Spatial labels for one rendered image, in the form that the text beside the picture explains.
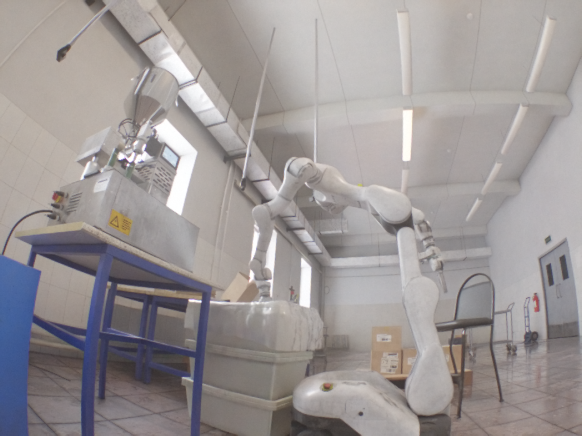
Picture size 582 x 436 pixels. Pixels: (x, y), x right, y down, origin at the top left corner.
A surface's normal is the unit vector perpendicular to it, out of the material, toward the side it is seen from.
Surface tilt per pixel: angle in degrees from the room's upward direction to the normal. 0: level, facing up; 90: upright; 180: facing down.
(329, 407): 90
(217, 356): 96
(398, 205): 90
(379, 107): 90
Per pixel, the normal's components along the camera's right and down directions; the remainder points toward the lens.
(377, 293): -0.31, -0.40
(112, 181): 0.95, -0.07
